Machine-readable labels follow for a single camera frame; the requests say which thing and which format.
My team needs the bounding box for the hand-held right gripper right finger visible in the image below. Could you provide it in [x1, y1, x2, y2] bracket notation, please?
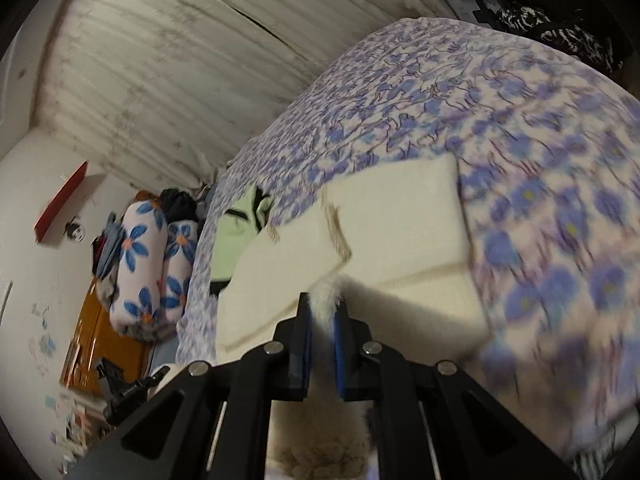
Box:
[334, 295, 586, 480]

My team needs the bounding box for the white fluffy cardigan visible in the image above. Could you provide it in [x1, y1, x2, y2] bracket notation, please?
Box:
[215, 152, 493, 480]

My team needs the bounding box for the purple floral bed cover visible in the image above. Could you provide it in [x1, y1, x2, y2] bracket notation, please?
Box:
[175, 17, 640, 471]

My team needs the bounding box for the red wall shelf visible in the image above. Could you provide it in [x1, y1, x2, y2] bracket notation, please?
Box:
[34, 161, 90, 245]

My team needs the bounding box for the black clothes heap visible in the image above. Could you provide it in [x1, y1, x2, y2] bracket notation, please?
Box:
[159, 187, 198, 223]

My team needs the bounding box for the green and black garment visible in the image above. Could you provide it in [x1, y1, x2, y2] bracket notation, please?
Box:
[210, 185, 276, 296]

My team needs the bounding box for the rolled blue flower quilt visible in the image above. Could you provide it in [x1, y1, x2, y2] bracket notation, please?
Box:
[107, 200, 200, 341]

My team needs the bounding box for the white patterned curtain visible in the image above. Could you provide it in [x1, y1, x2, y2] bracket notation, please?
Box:
[30, 0, 451, 191]

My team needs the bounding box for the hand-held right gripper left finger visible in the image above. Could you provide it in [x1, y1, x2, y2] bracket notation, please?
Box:
[65, 291, 313, 480]

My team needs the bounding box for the pile of dark clothes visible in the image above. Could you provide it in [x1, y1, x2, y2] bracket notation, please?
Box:
[90, 212, 126, 281]

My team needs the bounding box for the grey blue bed sheet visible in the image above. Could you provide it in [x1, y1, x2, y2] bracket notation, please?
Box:
[145, 340, 182, 376]

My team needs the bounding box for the black white patterned garment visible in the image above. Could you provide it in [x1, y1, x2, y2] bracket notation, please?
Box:
[492, 2, 626, 78]

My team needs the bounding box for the blue flower wall sticker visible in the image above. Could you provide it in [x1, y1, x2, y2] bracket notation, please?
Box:
[27, 302, 58, 376]

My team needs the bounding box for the orange wooden cabinet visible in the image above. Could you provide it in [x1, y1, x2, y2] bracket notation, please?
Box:
[59, 277, 153, 401]

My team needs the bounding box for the white printed box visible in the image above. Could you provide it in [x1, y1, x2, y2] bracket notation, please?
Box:
[442, 0, 496, 23]

